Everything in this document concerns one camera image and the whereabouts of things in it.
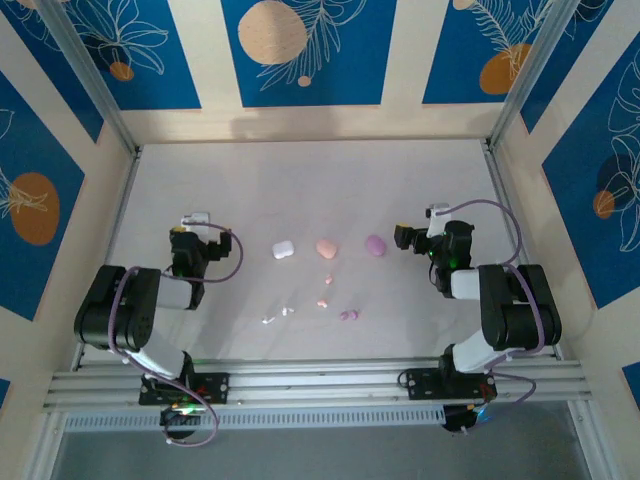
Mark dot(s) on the purple earbud charging case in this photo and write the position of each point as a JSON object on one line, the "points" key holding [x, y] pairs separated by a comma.
{"points": [[375, 245]]}

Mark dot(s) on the pink earbud charging case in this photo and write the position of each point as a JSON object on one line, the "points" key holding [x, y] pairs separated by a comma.
{"points": [[326, 248]]}

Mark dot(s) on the white earbud charging case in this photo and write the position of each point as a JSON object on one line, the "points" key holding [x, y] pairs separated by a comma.
{"points": [[282, 250]]}

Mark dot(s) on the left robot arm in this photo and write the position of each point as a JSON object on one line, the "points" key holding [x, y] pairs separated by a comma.
{"points": [[135, 310]]}

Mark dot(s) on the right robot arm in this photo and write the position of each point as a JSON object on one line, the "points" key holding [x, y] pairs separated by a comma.
{"points": [[520, 305]]}

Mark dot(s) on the black connector module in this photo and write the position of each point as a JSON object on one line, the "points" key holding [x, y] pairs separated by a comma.
{"points": [[175, 417], [457, 420]]}

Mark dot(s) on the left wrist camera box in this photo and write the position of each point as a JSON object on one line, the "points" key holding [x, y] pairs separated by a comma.
{"points": [[196, 221]]}

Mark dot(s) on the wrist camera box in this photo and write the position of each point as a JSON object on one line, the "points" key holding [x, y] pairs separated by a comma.
{"points": [[436, 217], [196, 221]]}

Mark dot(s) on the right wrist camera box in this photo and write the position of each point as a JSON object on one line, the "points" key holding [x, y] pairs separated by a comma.
{"points": [[436, 217]]}

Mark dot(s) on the aluminium side rail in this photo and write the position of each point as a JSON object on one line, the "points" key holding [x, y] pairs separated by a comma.
{"points": [[124, 200], [497, 175]]}

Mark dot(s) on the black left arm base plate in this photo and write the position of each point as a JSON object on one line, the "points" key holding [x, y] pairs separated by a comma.
{"points": [[215, 387]]}

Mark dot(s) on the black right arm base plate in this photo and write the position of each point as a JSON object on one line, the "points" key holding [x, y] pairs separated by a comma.
{"points": [[425, 382]]}

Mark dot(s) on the aluminium frame post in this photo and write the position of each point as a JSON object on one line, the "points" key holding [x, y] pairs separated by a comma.
{"points": [[96, 80], [535, 75]]}

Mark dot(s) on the aluminium mounting rail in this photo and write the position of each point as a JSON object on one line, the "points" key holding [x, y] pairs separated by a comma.
{"points": [[320, 382]]}

